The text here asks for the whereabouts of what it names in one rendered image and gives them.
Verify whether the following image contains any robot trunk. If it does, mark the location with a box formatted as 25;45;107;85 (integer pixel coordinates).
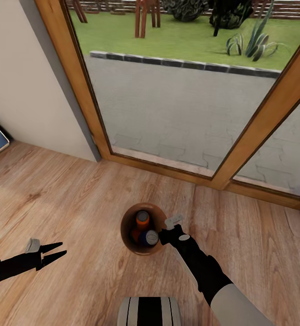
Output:
117;297;183;326

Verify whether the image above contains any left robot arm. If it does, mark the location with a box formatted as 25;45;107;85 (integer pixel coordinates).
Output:
0;239;67;281

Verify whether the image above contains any trash can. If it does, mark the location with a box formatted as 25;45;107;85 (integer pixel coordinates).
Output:
120;202;167;256

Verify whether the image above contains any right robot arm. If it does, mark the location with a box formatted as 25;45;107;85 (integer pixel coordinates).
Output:
159;214;275;326

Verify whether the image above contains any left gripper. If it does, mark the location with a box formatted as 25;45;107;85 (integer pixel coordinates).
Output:
11;242;67;277

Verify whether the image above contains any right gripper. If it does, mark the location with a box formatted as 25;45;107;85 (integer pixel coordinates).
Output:
159;224;183;246

